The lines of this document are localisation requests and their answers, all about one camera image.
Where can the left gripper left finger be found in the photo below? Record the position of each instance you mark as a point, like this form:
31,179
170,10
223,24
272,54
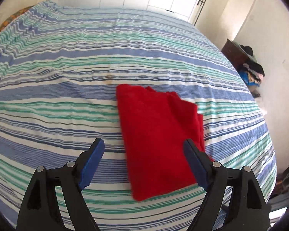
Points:
40,209

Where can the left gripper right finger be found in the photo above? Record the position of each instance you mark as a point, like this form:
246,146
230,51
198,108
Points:
233,199

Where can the red knit sweater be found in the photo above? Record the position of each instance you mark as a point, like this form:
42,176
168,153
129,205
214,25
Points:
154,127

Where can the pile of assorted clothes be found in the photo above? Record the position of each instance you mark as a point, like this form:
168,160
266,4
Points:
251,72

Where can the striped blue green bedsheet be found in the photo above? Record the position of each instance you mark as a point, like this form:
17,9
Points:
59,69

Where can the dark wooden side table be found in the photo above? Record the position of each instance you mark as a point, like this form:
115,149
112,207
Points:
236,56

